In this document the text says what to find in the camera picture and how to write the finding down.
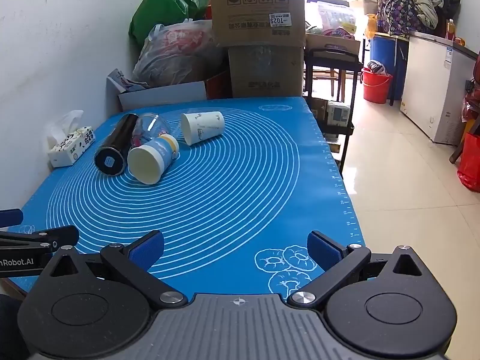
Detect tissue pack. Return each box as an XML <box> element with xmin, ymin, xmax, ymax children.
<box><xmin>47</xmin><ymin>110</ymin><xmax>96</xmax><ymax>169</ymax></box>

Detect white small appliance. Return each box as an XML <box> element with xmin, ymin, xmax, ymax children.
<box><xmin>326</xmin><ymin>101</ymin><xmax>352</xmax><ymax>125</ymax></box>

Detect clear plastic bag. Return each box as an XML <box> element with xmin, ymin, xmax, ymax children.
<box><xmin>131</xmin><ymin>19</ymin><xmax>226</xmax><ymax>89</ymax></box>

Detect white chest freezer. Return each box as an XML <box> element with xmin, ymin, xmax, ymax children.
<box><xmin>399</xmin><ymin>31</ymin><xmax>480</xmax><ymax>146</ymax></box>

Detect red bucket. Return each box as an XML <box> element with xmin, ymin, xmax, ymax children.
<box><xmin>361</xmin><ymin>67</ymin><xmax>394</xmax><ymax>104</ymax></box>

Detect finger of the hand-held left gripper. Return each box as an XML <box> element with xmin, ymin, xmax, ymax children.
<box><xmin>0</xmin><ymin>225</ymin><xmax>80</xmax><ymax>254</ymax></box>
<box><xmin>0</xmin><ymin>209</ymin><xmax>24</xmax><ymax>229</ymax></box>

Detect red plastic bag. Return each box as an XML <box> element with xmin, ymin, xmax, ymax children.
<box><xmin>457</xmin><ymin>132</ymin><xmax>480</xmax><ymax>193</ymax></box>

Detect clear plastic cup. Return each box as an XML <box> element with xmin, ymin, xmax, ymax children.
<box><xmin>131</xmin><ymin>113</ymin><xmax>172</xmax><ymax>149</ymax></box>

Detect black shelf cart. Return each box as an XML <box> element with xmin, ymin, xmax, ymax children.
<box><xmin>303</xmin><ymin>46</ymin><xmax>364</xmax><ymax>171</ymax></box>

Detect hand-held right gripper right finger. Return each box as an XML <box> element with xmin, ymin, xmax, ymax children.
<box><xmin>287</xmin><ymin>230</ymin><xmax>436</xmax><ymax>310</ymax></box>

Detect yellow bottle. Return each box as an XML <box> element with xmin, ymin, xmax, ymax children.
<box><xmin>365</xmin><ymin>13</ymin><xmax>378</xmax><ymax>40</ymax></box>

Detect shallow cardboard box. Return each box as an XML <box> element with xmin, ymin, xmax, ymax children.
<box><xmin>305</xmin><ymin>33</ymin><xmax>361</xmax><ymax>55</ymax></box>

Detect black insulated cup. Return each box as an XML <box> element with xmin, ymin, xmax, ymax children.
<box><xmin>93</xmin><ymin>113</ymin><xmax>140</xmax><ymax>177</ymax></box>

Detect snack bags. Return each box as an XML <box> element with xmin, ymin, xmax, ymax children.
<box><xmin>317</xmin><ymin>1</ymin><xmax>358</xmax><ymax>40</ymax></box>

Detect floral fabric bag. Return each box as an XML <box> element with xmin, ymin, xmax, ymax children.
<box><xmin>376</xmin><ymin>0</ymin><xmax>421</xmax><ymax>37</ymax></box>

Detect blue printed paper cup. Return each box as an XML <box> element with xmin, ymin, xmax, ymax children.
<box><xmin>127</xmin><ymin>134</ymin><xmax>180</xmax><ymax>185</ymax></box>

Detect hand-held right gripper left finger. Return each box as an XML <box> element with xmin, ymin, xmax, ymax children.
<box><xmin>34</xmin><ymin>230</ymin><xmax>189</xmax><ymax>310</ymax></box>

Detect white open cardboard box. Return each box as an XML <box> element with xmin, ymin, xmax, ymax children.
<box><xmin>118</xmin><ymin>81</ymin><xmax>208</xmax><ymax>113</ymax></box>

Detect white paper cup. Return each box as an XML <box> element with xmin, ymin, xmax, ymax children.
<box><xmin>180</xmin><ymin>110</ymin><xmax>226</xmax><ymax>146</ymax></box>

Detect blue silicone baking mat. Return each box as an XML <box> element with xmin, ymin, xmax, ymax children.
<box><xmin>7</xmin><ymin>96</ymin><xmax>367</xmax><ymax>301</ymax></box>

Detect green plastic bag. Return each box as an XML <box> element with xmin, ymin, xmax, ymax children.
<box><xmin>128</xmin><ymin>0</ymin><xmax>211</xmax><ymax>46</ymax></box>

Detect blue barrel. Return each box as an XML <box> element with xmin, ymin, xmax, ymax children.
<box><xmin>369</xmin><ymin>34</ymin><xmax>410</xmax><ymax>80</ymax></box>

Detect large brown cardboard box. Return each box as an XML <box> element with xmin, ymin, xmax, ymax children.
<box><xmin>208</xmin><ymin>0</ymin><xmax>307</xmax><ymax>48</ymax></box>

